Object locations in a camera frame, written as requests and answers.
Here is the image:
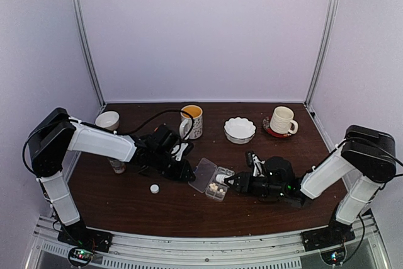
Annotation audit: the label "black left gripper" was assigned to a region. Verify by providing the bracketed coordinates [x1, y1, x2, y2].
[151, 149, 196, 182]

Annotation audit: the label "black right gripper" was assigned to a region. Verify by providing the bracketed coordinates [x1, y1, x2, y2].
[225, 172, 287, 198]

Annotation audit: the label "small white pill bottle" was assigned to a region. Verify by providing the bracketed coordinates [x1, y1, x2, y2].
[215, 174, 229, 184]

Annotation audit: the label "clear plastic pill organizer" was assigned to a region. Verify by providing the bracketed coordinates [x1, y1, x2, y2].
[188, 158, 235, 202]

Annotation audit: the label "small white bottle cap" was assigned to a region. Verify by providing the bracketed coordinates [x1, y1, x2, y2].
[150, 184, 160, 194]

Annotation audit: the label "grey-capped orange label bottle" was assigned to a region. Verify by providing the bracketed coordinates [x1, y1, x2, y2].
[109, 159, 126, 175]

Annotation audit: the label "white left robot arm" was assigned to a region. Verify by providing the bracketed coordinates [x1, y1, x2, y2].
[22, 108, 196, 246]

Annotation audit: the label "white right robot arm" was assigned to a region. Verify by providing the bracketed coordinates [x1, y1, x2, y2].
[216, 125, 400, 245]

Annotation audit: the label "white pills in organizer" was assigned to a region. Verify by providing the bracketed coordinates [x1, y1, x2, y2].
[208, 183, 225, 194]

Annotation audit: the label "white scalloped dish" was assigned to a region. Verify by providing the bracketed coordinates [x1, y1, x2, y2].
[224, 117, 256, 145]

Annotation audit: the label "yellow-lined patterned mug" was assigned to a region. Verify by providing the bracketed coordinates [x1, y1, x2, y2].
[179, 105, 203, 140]

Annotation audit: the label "white ceramic bowl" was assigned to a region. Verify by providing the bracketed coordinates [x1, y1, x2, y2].
[95, 111, 120, 132]

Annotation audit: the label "red saucer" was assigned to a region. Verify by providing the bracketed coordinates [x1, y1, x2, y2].
[262, 116, 292, 139]

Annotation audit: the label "white ribbed cup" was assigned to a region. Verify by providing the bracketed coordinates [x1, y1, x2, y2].
[270, 106, 298, 135]

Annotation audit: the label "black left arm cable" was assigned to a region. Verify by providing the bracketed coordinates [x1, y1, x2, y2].
[22, 109, 195, 175]

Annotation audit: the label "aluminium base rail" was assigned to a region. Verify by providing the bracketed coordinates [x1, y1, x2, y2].
[25, 212, 385, 269]

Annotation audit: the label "aluminium frame post left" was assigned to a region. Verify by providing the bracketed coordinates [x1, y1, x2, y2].
[72, 0, 106, 110]

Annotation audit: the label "aluminium frame post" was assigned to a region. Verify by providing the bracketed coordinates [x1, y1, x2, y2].
[304, 0, 339, 112]
[72, 0, 106, 110]

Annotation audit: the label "aluminium frame post right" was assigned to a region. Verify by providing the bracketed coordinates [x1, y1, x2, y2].
[304, 0, 339, 112]

